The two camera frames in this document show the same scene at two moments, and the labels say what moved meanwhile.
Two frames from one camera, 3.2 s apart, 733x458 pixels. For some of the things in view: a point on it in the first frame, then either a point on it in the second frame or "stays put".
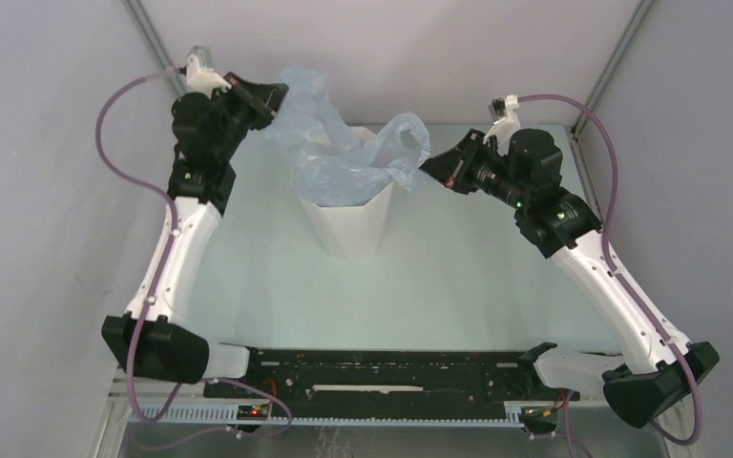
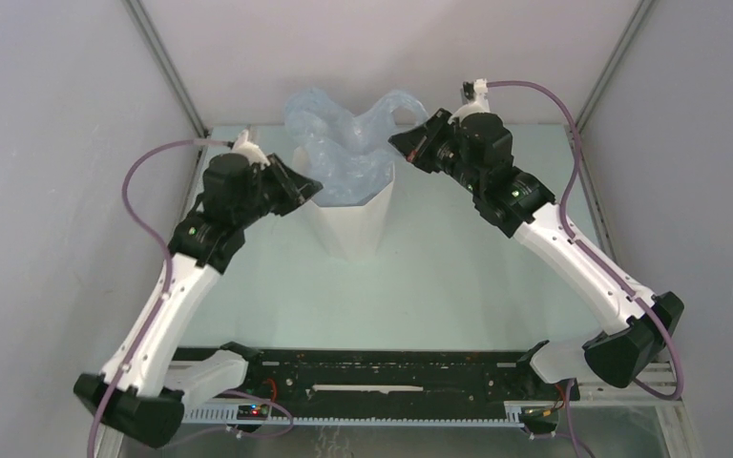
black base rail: x=388 y=377 stays put
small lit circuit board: x=252 y=412 stays put
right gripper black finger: x=468 y=167 -> x=415 y=143
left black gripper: x=262 y=99 -> x=295 y=188
